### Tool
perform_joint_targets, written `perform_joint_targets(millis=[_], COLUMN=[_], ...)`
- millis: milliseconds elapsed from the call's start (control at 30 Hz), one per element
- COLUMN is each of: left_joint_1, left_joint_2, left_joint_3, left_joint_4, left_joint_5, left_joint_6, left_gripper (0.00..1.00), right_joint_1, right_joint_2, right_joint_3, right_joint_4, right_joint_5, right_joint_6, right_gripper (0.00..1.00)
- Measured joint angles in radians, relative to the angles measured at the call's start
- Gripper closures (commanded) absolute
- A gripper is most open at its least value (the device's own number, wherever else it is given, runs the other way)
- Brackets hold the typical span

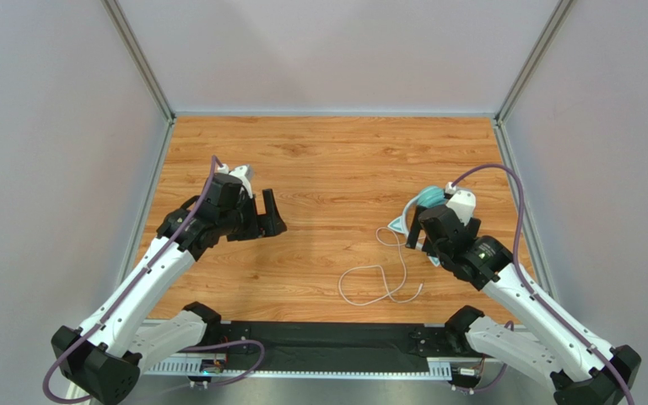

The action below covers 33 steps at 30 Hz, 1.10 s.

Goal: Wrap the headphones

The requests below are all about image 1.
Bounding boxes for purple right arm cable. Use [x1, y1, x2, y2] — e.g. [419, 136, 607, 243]
[451, 163, 637, 405]

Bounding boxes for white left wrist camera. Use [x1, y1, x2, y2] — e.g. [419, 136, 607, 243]
[216, 164, 254, 198]

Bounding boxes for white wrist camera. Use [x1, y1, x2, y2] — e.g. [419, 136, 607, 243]
[444, 182, 477, 226]
[216, 164, 254, 198]

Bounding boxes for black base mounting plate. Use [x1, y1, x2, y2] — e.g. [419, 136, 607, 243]
[206, 321, 478, 372]

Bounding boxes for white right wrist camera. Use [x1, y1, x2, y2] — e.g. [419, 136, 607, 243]
[444, 182, 477, 226]

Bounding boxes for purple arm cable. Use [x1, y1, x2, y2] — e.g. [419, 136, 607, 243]
[451, 163, 637, 405]
[41, 155, 266, 405]

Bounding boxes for white headphone cable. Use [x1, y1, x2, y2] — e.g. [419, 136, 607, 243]
[337, 226, 425, 307]

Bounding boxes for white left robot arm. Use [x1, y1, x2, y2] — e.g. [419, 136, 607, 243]
[51, 166, 287, 404]

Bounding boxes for teal cat-ear headphones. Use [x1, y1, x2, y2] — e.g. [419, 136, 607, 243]
[386, 186, 447, 267]

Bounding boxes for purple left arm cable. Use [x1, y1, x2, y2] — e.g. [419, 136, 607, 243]
[41, 155, 266, 405]

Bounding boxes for aluminium front frame rail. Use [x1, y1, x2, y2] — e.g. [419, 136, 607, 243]
[65, 320, 527, 394]

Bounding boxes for aluminium left frame rail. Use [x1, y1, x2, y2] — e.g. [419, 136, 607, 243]
[102, 1, 176, 282]

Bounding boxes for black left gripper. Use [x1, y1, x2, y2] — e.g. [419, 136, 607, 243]
[219, 187, 287, 240]

